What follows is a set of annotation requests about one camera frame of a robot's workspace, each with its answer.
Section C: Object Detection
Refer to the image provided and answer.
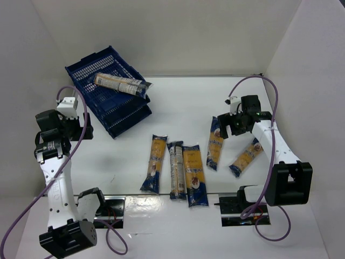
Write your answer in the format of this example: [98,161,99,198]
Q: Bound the grasped blue yellow spaghetti bag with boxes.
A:
[206,117,224,171]

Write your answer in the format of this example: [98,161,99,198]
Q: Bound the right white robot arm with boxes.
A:
[218,95,313,207]

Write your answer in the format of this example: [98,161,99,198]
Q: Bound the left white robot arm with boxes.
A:
[34,110,105,258]

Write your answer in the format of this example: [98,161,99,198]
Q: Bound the pasta bag in tray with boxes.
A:
[93,73,152,99]

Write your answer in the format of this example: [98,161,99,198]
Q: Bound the far right spaghetti bag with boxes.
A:
[229,138,263,178]

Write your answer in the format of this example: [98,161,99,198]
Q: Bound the blue stacked plastic trays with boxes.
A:
[65,46,152,138]

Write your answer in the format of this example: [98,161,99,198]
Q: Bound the middle dark spaghetti bag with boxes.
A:
[167,141,187,200]

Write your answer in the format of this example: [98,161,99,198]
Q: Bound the wide yellow spaghetti bag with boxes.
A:
[182,145,209,208]

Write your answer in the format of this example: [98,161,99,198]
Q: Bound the left spaghetti bag on table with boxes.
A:
[140,134,168,194]

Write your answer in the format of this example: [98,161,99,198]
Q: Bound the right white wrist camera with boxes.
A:
[225,96,242,115]

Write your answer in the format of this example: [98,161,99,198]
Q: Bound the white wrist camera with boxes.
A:
[57,97,78,119]
[225,96,242,115]

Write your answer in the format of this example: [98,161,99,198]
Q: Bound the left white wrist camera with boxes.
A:
[57,97,78,119]

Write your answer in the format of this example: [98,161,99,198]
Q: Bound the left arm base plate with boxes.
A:
[94,195,126,229]

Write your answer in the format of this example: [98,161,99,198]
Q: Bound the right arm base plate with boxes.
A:
[215,193,271,227]

